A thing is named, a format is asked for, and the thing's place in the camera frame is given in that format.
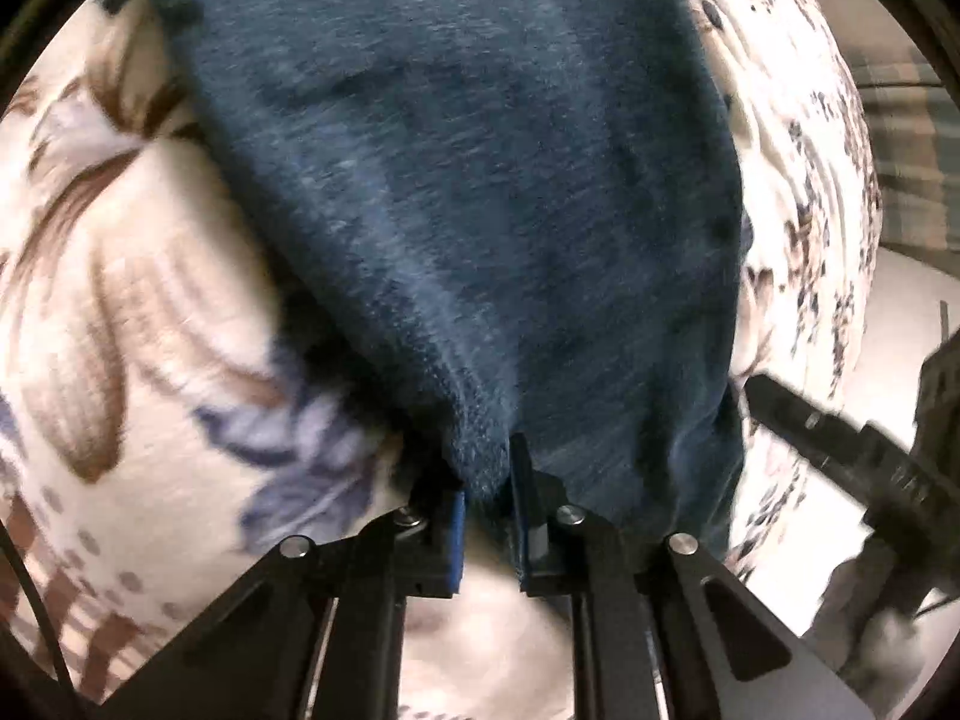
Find wide teal striped curtain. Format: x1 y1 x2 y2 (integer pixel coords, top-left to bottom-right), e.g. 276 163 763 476
855 52 960 250

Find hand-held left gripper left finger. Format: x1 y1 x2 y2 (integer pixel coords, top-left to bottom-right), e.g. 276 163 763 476
97 457 470 720

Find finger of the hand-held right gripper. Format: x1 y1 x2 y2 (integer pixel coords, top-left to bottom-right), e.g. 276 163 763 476
742 373 931 512

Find blue denim pants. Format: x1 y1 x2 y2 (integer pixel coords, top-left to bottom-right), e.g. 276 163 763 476
146 0 755 563

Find black cable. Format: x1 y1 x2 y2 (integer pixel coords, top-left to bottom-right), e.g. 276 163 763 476
0 525 76 700

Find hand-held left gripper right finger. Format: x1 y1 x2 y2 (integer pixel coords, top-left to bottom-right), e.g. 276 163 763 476
508 431 848 720

